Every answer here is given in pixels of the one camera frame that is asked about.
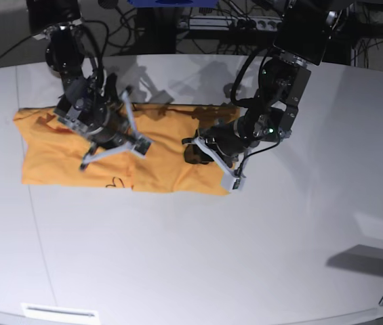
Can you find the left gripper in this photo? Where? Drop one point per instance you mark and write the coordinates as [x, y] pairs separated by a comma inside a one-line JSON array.
[[221, 139]]

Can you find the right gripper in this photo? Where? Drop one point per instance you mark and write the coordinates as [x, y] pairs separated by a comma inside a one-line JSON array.
[[95, 121]]

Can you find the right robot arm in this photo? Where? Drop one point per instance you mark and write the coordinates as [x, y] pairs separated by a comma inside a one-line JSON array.
[[72, 52]]

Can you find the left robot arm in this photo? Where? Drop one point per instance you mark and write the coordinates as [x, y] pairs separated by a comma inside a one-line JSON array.
[[283, 74]]

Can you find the white power strip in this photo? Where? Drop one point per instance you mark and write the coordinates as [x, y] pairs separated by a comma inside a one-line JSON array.
[[261, 23]]

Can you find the white label strip on table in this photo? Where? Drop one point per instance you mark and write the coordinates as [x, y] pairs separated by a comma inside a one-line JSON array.
[[43, 311]]

